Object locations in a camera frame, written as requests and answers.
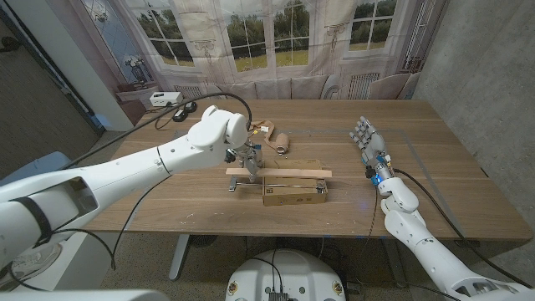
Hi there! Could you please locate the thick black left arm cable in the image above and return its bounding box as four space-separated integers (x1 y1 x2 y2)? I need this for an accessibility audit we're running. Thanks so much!
62 91 253 171

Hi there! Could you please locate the tan elastic arm wrap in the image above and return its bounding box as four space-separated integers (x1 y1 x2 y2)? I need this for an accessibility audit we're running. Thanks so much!
249 120 291 155

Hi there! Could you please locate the grey table leg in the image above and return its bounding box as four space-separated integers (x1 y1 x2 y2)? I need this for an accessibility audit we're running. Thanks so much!
168 233 191 281
382 238 409 289

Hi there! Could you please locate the flat cardboard box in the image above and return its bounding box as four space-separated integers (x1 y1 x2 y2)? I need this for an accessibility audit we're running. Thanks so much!
262 159 329 207

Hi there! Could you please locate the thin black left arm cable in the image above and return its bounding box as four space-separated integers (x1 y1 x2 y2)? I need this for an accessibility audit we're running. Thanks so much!
8 175 173 292

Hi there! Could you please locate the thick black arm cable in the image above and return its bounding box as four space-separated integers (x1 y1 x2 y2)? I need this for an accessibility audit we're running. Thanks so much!
62 91 253 171
392 168 532 290

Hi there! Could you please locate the printed window backdrop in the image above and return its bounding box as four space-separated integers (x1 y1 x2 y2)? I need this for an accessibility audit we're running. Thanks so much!
79 0 451 101

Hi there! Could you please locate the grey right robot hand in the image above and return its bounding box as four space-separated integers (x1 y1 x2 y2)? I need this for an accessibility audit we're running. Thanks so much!
349 116 393 169

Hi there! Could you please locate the grey sneaker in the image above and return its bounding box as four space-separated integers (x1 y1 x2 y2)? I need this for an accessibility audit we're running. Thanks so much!
8 243 62 282

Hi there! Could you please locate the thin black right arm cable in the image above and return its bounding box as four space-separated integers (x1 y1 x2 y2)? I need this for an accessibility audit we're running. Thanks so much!
364 186 461 301

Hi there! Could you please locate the long wooden bar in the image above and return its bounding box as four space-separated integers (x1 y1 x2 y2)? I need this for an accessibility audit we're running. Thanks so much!
225 167 334 179

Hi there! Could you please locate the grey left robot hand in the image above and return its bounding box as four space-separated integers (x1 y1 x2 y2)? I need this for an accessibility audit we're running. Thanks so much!
233 140 264 183

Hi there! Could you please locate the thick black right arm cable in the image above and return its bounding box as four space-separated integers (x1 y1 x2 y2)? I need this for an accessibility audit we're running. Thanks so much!
392 168 532 290

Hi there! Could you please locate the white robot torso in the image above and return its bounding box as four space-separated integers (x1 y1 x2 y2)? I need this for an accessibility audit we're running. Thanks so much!
224 249 347 301

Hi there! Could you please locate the white power strip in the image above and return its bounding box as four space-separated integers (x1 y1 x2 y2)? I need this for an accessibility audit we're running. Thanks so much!
149 91 184 108

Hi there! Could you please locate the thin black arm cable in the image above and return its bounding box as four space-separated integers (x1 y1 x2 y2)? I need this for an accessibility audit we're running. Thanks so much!
8 175 173 292
364 186 461 301

